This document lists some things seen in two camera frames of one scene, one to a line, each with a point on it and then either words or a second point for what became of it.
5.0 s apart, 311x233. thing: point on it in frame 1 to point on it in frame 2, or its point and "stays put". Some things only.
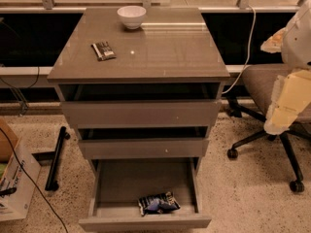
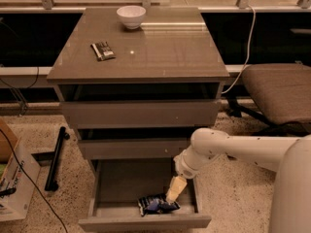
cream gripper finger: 291,95 to 177,185
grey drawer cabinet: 140,82 stays put
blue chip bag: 157,203 stays put
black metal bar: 51,183 stays put
